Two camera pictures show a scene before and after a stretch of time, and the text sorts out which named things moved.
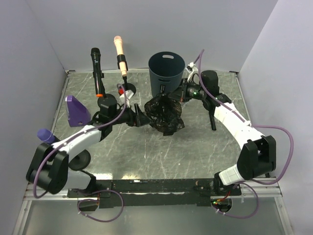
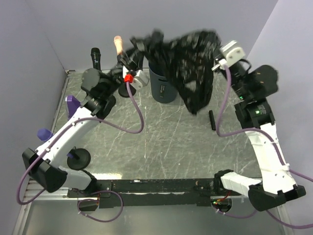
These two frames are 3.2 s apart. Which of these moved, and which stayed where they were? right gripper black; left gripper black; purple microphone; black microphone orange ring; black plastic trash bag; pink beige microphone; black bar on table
Moved: black plastic trash bag; left gripper black; right gripper black
Stayed: black bar on table; pink beige microphone; purple microphone; black microphone orange ring
